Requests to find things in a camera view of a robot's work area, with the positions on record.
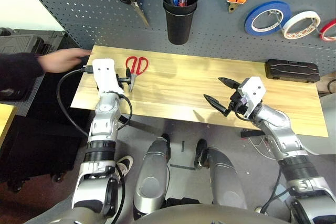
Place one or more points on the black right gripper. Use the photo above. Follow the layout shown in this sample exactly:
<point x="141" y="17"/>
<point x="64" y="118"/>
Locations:
<point x="238" y="102"/>

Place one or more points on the white tape roll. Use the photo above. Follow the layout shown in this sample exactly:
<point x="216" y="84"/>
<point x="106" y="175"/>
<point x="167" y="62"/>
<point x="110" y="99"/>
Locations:
<point x="287" y="33"/>

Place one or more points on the black flat tool case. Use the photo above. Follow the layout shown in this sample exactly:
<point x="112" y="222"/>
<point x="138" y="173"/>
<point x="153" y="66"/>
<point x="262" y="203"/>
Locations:
<point x="291" y="70"/>

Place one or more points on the black robot foot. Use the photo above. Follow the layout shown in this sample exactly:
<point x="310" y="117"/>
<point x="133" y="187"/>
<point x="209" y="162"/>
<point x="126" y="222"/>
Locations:
<point x="200" y="153"/>
<point x="166" y="145"/>

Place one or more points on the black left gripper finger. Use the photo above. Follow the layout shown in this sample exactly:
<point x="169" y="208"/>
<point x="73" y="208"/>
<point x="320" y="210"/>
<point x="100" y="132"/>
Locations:
<point x="128" y="77"/>

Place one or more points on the black table bracket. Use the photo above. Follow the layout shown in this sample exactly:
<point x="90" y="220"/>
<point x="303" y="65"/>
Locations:
<point x="252" y="133"/>

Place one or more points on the grey robot torso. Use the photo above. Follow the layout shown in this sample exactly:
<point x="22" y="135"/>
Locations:
<point x="183" y="216"/>

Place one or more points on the large black hard case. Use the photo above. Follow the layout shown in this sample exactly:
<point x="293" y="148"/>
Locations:
<point x="23" y="43"/>

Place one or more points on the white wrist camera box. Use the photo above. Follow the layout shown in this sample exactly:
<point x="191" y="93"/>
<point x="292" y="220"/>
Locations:
<point x="253" y="90"/>
<point x="105" y="77"/>

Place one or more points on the light wooden board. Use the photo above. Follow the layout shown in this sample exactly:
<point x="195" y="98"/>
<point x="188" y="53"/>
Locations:
<point x="6" y="119"/>

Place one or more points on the silver right robot leg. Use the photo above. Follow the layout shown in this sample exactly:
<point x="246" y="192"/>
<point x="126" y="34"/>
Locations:
<point x="225" y="182"/>

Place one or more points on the black right robot foot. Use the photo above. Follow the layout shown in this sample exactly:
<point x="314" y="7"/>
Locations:
<point x="200" y="153"/>

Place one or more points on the blue tape roll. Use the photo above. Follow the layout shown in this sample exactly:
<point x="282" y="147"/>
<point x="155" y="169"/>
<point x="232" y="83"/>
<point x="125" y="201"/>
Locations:
<point x="248" y="24"/>

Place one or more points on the silver robot leg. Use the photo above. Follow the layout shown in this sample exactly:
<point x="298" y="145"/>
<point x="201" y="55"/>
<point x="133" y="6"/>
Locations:
<point x="151" y="176"/>
<point x="225" y="182"/>

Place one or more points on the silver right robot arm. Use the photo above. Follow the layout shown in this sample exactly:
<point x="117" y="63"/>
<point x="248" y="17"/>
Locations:
<point x="283" y="134"/>

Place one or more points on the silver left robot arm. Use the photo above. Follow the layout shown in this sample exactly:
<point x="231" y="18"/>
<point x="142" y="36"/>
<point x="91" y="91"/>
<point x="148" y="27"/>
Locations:
<point x="105" y="119"/>

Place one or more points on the bystander dark sleeved forearm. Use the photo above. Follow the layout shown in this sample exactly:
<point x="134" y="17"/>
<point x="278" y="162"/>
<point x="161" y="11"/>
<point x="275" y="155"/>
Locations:
<point x="18" y="74"/>

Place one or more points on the black wheeled cart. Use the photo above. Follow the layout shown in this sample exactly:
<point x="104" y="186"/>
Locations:
<point x="39" y="142"/>

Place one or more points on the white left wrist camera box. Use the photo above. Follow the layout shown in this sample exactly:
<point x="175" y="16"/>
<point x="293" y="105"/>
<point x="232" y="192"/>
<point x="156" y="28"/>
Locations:
<point x="105" y="77"/>

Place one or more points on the bystander bare hand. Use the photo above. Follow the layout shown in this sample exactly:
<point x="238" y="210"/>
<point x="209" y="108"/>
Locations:
<point x="60" y="60"/>

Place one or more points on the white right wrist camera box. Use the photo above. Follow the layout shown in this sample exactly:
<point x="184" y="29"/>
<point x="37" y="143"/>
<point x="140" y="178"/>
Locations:
<point x="253" y="90"/>

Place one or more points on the silver left robot leg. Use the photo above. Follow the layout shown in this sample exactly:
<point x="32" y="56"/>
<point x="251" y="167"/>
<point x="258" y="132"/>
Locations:
<point x="151" y="176"/>

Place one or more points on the black plastic cup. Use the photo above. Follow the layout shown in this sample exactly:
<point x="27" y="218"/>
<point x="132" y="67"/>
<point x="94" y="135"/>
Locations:
<point x="179" y="27"/>

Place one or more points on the red tape roll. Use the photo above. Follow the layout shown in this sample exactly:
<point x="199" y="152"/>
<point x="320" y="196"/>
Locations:
<point x="329" y="22"/>

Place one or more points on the black white sneaker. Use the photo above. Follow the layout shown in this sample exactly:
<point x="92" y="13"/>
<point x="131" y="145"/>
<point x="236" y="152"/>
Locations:
<point x="126" y="163"/>

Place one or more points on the black left robot foot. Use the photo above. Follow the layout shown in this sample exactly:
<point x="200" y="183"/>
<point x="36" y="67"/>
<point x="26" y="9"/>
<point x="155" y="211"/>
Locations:
<point x="166" y="145"/>

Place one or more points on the silver peg hook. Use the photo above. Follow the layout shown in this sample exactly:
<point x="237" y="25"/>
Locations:
<point x="278" y="19"/>

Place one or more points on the grey metal pegboard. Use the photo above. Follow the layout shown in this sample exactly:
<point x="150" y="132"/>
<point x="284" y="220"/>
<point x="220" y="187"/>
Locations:
<point x="210" y="37"/>

